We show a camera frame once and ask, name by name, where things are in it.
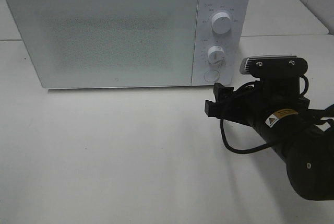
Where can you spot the white microwave knob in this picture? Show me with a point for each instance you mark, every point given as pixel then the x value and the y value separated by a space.
pixel 216 55
pixel 221 22

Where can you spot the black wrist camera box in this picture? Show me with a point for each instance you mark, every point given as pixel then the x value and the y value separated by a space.
pixel 274 66

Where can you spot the white microwave oven body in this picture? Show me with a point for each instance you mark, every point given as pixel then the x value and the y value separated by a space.
pixel 206 38

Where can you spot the round white door button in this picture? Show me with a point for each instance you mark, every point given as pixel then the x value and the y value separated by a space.
pixel 211 76

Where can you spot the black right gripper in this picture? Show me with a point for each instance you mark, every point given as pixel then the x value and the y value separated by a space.
pixel 264 104

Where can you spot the white microwave door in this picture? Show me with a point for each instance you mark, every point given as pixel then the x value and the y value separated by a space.
pixel 108 43

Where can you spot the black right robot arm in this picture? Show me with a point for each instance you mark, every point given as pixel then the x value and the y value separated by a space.
pixel 305 144

